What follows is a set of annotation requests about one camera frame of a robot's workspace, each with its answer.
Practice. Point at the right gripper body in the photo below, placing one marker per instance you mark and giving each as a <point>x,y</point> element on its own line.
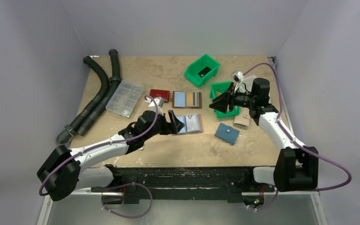
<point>231,101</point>

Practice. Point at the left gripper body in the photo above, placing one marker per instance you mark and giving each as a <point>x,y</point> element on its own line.
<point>166,123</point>

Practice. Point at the silver VIP card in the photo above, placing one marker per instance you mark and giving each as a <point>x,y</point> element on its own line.
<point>193,123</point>

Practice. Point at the pink leather card holder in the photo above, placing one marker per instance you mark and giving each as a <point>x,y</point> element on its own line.
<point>183,131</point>

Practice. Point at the black VIP card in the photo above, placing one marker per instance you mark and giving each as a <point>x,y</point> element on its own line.
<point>204,72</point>

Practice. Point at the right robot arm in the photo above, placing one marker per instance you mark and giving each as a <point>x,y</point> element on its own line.
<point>295,169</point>

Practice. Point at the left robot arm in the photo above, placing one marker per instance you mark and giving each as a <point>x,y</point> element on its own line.
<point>60,174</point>

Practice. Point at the cream leather card holder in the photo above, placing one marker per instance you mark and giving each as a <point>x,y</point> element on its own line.
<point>242,121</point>

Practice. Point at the brown open card holder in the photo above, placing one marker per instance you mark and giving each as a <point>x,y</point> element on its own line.
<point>181,99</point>

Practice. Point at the blue leather card holder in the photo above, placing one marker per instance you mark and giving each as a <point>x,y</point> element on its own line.
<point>227,133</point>

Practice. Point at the yellow striped card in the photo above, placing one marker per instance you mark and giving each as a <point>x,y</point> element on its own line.
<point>192,99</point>

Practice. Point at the red leather card holder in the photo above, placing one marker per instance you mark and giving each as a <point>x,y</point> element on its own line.
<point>165,94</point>

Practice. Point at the small green plastic bin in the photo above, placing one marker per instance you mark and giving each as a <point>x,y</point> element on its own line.
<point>215,90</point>

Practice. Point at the clear white plastic bin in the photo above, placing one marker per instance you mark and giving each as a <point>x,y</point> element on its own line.
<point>247,83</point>

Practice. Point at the large green plastic bin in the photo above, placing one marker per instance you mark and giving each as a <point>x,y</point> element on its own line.
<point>192,70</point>

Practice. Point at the clear plastic organizer box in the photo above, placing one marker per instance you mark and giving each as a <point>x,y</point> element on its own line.
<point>125,98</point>

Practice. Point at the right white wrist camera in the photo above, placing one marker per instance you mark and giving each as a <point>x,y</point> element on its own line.
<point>238,78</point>

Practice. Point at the aluminium frame rail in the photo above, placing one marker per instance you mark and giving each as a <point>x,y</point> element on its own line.
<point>83,207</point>

